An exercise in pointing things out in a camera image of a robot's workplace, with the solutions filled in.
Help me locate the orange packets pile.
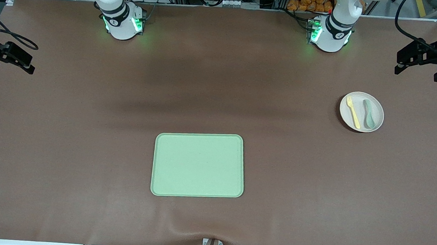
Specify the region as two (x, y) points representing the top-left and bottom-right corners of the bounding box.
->
(287, 0), (334, 14)

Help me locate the light green rectangular tray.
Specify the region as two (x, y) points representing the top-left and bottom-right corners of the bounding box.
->
(150, 128), (248, 202)

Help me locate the round cream plate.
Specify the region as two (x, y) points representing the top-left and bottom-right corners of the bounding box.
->
(338, 90), (386, 134)

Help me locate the brown table mat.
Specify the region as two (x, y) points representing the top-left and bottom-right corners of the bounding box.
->
(0, 0), (437, 245)

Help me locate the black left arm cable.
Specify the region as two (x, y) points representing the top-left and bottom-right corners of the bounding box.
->
(392, 0), (437, 52)

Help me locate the yellow plastic fork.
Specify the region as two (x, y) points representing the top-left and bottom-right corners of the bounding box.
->
(344, 95), (363, 130)

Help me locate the pale green plastic spoon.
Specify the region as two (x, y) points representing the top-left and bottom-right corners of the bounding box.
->
(361, 99), (378, 130)

